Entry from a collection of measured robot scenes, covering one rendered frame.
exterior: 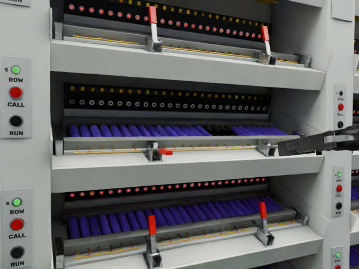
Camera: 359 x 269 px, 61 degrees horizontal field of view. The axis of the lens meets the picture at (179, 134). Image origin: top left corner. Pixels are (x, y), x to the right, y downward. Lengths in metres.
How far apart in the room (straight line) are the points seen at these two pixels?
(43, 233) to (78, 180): 0.10
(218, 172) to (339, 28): 0.47
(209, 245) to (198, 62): 0.38
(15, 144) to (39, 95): 0.08
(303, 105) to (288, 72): 0.15
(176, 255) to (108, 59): 0.40
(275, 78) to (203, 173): 0.27
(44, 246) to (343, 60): 0.76
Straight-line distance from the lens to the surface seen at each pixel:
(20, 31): 0.54
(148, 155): 0.58
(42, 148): 0.52
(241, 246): 0.72
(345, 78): 0.87
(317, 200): 0.84
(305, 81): 0.78
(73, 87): 0.68
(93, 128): 0.65
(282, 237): 0.80
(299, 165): 0.77
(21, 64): 0.53
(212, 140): 0.66
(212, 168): 0.62
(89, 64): 0.55
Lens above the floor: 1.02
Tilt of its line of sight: 2 degrees down
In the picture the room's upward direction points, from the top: straight up
